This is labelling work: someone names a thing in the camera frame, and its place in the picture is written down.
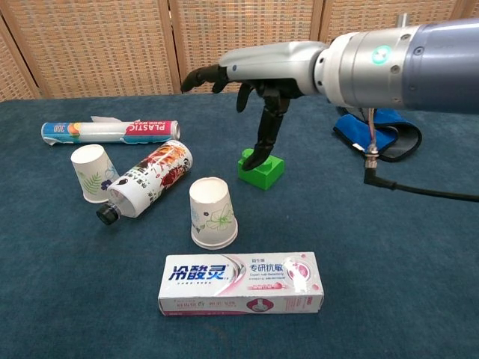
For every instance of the blue grey microfibre cloth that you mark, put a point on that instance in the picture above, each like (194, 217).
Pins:
(350, 131)

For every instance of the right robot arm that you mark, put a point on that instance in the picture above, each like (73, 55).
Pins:
(411, 63)

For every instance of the white floral paper cup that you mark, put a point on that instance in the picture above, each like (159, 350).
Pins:
(211, 209)
(215, 247)
(91, 172)

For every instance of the teal felt table mat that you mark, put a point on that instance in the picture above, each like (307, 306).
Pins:
(374, 261)

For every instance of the white pink toothpaste box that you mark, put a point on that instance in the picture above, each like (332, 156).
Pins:
(239, 284)

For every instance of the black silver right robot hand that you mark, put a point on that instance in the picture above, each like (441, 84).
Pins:
(269, 60)

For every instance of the woven bamboo folding screen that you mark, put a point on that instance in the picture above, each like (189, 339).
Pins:
(93, 45)

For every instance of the printed white plastic bottle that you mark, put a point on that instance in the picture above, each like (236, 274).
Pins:
(157, 175)

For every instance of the green toy building block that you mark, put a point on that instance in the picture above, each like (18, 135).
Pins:
(267, 174)

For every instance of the plastic food wrap roll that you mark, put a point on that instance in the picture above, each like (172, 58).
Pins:
(108, 131)

